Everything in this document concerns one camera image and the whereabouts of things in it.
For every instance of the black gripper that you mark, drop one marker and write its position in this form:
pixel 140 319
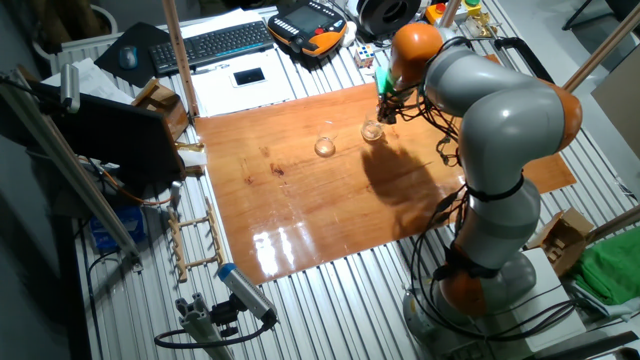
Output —
pixel 389 102

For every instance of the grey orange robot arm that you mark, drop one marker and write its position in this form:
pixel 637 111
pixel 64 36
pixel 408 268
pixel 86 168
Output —
pixel 510 125

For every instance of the clear glass beaker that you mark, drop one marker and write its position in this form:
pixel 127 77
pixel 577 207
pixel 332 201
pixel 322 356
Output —
pixel 372 134
pixel 325 147

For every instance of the green wrist adapter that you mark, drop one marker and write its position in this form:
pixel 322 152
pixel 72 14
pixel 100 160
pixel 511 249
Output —
pixel 382 80

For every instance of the small white eraser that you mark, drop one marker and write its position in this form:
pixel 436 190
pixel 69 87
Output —
pixel 368 71

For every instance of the colourful puzzle cube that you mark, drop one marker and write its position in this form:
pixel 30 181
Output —
pixel 364 56

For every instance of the white figurine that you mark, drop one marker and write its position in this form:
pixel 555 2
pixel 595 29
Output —
pixel 350 32

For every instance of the black round spool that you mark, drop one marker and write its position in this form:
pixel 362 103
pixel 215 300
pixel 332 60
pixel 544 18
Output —
pixel 390 15

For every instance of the orange box with red button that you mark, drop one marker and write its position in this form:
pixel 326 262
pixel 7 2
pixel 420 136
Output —
pixel 435 12

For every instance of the upright stand pole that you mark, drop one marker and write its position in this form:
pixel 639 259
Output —
pixel 450 12

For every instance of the wooden board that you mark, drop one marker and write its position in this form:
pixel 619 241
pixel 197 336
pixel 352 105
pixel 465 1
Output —
pixel 310 215

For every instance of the orange black teach pendant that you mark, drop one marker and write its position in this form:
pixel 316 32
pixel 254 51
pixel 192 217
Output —
pixel 305 22

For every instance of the brass fitting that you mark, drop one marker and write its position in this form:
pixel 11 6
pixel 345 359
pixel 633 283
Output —
pixel 482 22

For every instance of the yellow button box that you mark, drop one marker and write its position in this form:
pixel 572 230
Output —
pixel 472 10

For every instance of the white smartphone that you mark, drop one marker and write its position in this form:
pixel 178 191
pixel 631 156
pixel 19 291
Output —
pixel 248 76

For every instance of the white printed paper sheet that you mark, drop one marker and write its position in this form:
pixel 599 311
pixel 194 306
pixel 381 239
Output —
pixel 225 102

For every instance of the black computer keyboard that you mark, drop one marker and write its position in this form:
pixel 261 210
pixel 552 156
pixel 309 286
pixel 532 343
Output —
pixel 210 47

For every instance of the wooden rack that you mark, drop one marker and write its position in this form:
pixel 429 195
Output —
pixel 215 235

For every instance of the cardboard box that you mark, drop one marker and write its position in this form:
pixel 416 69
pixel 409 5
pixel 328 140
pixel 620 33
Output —
pixel 560 240

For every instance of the wooden pole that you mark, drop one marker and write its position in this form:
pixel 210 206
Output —
pixel 180 60
pixel 605 47
pixel 615 222

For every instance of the white robot platform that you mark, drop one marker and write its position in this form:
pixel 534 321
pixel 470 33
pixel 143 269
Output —
pixel 540 270

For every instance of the wooden block stand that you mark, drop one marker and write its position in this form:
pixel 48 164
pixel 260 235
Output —
pixel 165 107

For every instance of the beige panel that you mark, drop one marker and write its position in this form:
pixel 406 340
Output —
pixel 620 110

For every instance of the black mouse pad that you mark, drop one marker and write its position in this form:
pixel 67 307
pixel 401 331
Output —
pixel 145 32

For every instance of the green cloth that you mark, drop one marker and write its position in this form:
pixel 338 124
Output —
pixel 610 270

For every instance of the black monitor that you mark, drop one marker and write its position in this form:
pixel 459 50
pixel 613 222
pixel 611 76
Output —
pixel 115 135

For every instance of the blue packet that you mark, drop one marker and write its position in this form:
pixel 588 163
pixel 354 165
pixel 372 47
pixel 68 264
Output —
pixel 120 227

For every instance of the aluminium profile beam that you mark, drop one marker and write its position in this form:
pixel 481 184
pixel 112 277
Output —
pixel 65 165

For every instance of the silver depth camera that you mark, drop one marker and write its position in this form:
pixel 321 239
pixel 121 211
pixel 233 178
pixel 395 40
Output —
pixel 70 87
pixel 247 292

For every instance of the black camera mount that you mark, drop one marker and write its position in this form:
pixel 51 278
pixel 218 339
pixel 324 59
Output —
pixel 225 315

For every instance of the short aluminium profile post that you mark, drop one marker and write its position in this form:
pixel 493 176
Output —
pixel 200 325

